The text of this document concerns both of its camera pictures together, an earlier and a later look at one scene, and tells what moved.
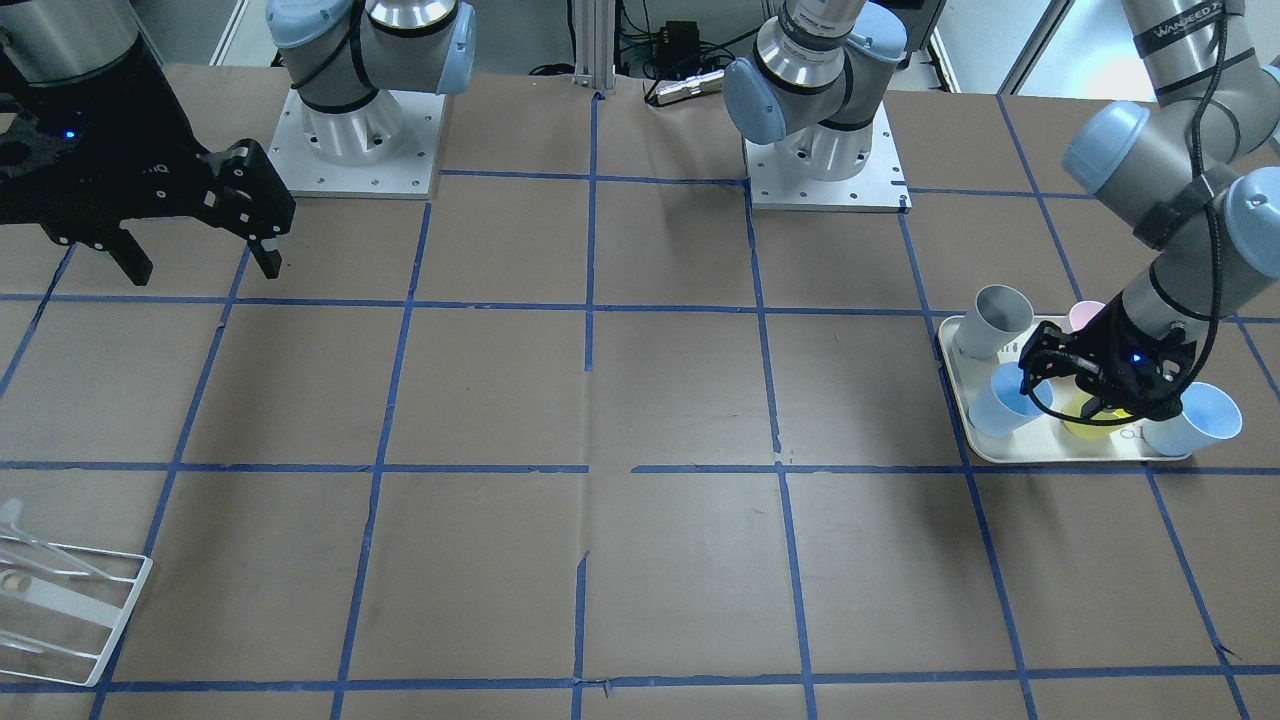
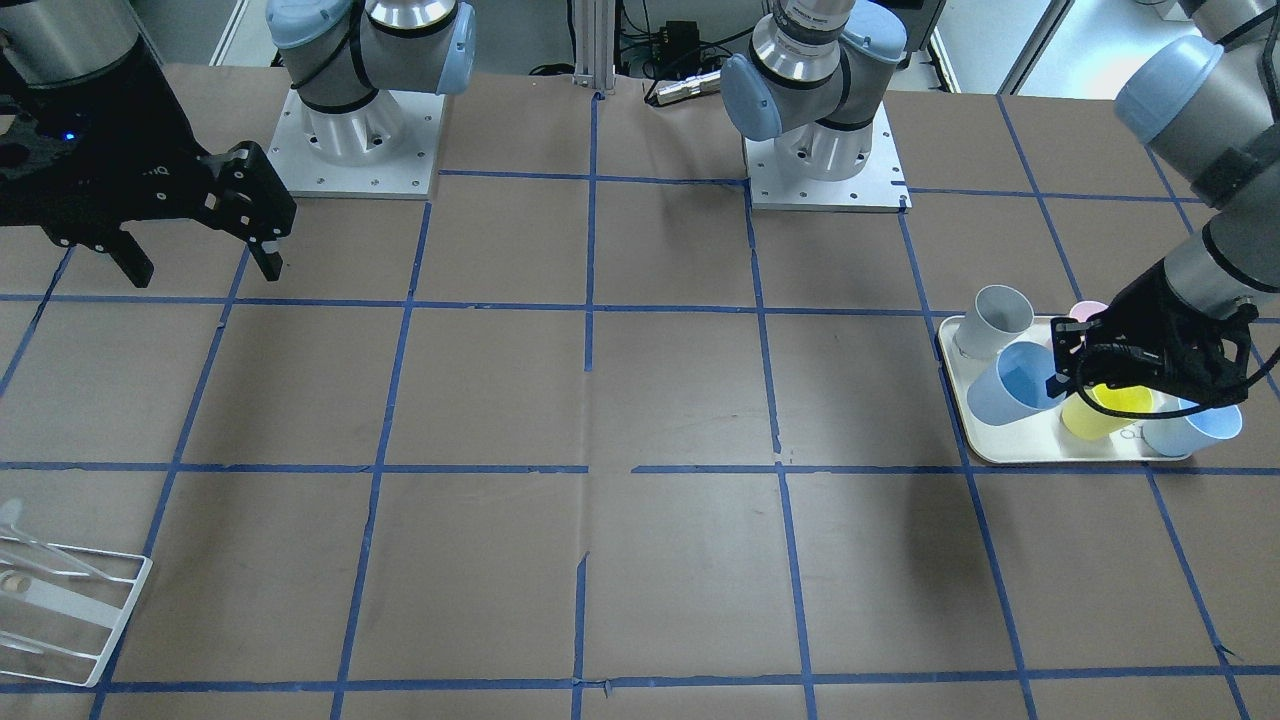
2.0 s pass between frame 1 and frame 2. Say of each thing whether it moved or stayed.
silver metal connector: stayed
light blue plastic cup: moved
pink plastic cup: stayed
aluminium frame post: stayed
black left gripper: moved
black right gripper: stayed
